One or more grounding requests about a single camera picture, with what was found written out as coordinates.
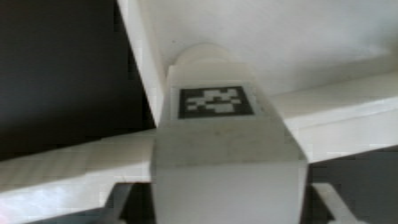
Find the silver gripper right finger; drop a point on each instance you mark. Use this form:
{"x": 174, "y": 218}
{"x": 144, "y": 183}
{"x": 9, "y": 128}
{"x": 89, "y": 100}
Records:
{"x": 325, "y": 208}

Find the white square table top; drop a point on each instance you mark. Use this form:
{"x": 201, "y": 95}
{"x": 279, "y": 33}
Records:
{"x": 318, "y": 45}

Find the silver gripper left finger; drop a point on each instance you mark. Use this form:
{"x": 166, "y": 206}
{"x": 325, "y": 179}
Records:
{"x": 128, "y": 207}

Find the white table leg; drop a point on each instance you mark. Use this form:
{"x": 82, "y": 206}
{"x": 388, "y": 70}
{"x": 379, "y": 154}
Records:
{"x": 229, "y": 166}

